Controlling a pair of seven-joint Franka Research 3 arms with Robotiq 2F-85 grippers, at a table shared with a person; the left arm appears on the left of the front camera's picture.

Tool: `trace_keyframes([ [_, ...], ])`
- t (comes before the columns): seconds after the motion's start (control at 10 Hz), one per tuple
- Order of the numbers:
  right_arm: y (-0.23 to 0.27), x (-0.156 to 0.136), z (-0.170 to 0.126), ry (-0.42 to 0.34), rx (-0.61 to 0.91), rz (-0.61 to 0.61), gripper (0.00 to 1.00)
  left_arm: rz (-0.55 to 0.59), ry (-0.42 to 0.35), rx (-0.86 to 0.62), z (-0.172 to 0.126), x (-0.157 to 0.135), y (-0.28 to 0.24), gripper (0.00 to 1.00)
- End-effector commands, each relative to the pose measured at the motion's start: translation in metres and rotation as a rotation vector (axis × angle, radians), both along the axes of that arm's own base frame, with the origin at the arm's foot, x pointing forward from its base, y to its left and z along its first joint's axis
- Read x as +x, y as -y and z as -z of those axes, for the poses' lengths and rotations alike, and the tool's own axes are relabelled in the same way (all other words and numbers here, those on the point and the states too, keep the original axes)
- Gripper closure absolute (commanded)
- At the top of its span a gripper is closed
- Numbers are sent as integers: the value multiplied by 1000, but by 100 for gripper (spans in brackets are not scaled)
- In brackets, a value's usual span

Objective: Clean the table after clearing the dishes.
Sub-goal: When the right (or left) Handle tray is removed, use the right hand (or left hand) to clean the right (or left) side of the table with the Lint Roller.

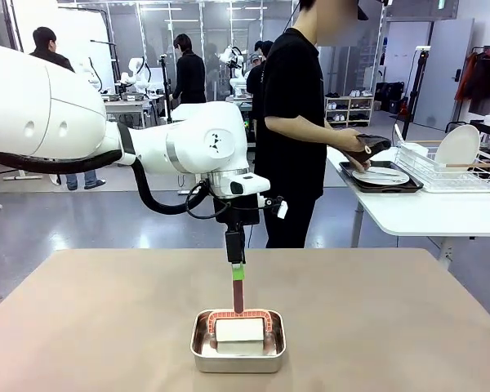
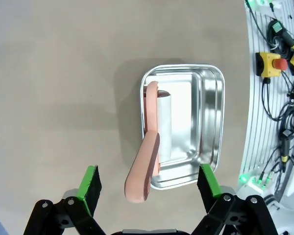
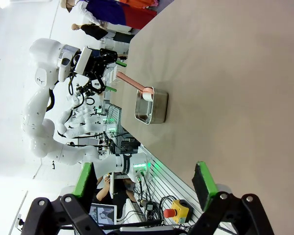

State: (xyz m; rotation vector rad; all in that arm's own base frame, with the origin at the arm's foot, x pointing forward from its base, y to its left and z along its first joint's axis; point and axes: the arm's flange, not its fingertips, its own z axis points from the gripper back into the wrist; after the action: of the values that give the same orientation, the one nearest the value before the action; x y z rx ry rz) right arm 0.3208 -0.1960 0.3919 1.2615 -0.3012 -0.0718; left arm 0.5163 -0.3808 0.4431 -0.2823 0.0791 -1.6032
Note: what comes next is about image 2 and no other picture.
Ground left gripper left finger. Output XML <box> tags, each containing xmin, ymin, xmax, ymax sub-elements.
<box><xmin>23</xmin><ymin>165</ymin><xmax>106</xmax><ymax>235</ymax></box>

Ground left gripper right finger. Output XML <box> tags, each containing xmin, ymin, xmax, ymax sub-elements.
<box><xmin>190</xmin><ymin>163</ymin><xmax>280</xmax><ymax>235</ymax></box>

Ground pink lint roller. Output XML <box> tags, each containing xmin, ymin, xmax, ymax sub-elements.
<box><xmin>124</xmin><ymin>81</ymin><xmax>172</xmax><ymax>204</ymax></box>

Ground white box with green lights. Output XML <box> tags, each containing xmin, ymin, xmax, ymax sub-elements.
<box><xmin>238</xmin><ymin>170</ymin><xmax>269</xmax><ymax>194</ymax></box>

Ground rectangular metal container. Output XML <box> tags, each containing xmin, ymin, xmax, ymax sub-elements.
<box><xmin>138</xmin><ymin>63</ymin><xmax>226</xmax><ymax>190</ymax></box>

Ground white slotted base panel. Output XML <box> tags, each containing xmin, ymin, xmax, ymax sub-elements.
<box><xmin>237</xmin><ymin>0</ymin><xmax>294</xmax><ymax>211</ymax></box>

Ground small black adapter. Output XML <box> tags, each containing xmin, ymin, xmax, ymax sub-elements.
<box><xmin>281</xmin><ymin>129</ymin><xmax>294</xmax><ymax>141</ymax></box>

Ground black power adapter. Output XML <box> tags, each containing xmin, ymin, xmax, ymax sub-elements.
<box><xmin>268</xmin><ymin>19</ymin><xmax>285</xmax><ymax>37</ymax></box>

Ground yellow black cable plug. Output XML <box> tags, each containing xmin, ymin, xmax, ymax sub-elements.
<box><xmin>283</xmin><ymin>31</ymin><xmax>294</xmax><ymax>52</ymax></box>
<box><xmin>280</xmin><ymin>138</ymin><xmax>290</xmax><ymax>171</ymax></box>

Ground black emergency stop cable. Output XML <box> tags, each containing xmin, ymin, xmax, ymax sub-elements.
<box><xmin>261</xmin><ymin>75</ymin><xmax>285</xmax><ymax>122</ymax></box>

